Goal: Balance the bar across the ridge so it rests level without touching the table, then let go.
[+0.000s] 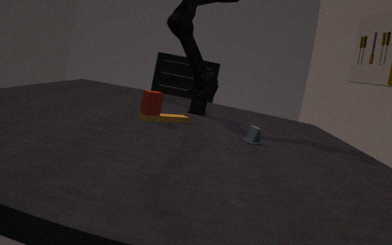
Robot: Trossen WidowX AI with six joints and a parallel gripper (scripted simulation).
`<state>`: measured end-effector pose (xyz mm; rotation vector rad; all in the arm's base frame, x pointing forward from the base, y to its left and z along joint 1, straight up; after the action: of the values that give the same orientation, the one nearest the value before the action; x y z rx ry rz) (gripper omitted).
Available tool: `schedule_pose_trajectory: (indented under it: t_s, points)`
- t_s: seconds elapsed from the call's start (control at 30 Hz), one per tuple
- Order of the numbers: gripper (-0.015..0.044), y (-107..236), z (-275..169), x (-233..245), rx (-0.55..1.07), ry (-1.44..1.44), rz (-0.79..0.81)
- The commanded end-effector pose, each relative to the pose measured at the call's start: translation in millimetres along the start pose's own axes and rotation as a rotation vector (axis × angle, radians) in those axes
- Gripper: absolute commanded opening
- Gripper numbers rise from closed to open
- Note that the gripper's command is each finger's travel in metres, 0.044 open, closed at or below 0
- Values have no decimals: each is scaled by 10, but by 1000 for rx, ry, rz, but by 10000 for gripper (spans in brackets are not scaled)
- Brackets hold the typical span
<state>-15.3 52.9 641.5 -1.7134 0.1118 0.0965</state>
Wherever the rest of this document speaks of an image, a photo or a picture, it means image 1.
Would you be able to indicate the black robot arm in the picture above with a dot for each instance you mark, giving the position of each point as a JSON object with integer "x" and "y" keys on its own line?
{"x": 205, "y": 82}

